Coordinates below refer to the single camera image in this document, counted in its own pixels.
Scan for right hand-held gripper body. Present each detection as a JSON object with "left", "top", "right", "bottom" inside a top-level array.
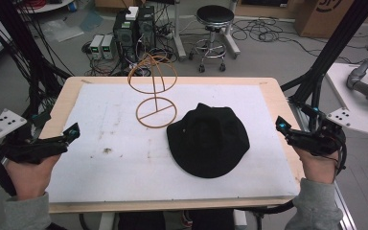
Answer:
[{"left": 287, "top": 106, "right": 368, "bottom": 158}]

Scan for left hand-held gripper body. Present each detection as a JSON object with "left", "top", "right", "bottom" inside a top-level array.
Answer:
[{"left": 0, "top": 108, "right": 69, "bottom": 166}]

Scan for black hat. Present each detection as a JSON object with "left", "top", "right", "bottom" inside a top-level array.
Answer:
[{"left": 166, "top": 102, "right": 251, "bottom": 179}]

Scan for orange wire hat stand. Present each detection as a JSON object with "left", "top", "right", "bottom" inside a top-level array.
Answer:
[{"left": 126, "top": 53, "right": 179, "bottom": 130}]

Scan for person's left hand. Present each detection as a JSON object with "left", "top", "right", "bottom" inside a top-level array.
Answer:
[{"left": 4, "top": 154, "right": 61, "bottom": 201}]

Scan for person's right hand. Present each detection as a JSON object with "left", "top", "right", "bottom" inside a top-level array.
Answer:
[{"left": 291, "top": 146, "right": 340, "bottom": 185}]

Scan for wooden table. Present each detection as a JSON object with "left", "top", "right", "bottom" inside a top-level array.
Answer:
[{"left": 39, "top": 76, "right": 305, "bottom": 215}]

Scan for white table mat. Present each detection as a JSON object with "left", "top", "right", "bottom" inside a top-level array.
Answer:
[{"left": 45, "top": 82, "right": 302, "bottom": 204}]

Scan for grey power supply unit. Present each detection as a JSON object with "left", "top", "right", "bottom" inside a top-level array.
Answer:
[
  {"left": 88, "top": 34, "right": 105, "bottom": 60},
  {"left": 101, "top": 34, "right": 117, "bottom": 60}
]

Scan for clear plastic sheet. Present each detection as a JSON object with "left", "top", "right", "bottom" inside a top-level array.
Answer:
[{"left": 40, "top": 18, "right": 85, "bottom": 43}]

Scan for black computer tower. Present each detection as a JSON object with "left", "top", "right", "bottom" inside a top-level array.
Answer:
[
  {"left": 112, "top": 11, "right": 139, "bottom": 62},
  {"left": 136, "top": 5, "right": 157, "bottom": 50}
]

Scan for cardboard box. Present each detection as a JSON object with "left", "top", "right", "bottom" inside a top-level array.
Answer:
[{"left": 293, "top": 0, "right": 368, "bottom": 39}]

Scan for white round table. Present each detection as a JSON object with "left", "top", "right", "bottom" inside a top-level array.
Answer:
[{"left": 16, "top": 0, "right": 75, "bottom": 14}]

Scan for black round stool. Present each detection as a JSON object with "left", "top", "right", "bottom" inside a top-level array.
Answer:
[{"left": 191, "top": 4, "right": 237, "bottom": 74}]

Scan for white box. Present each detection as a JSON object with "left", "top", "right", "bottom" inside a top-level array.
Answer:
[{"left": 125, "top": 6, "right": 140, "bottom": 22}]

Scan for black floor cables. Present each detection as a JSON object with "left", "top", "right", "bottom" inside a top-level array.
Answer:
[{"left": 231, "top": 17, "right": 368, "bottom": 66}]

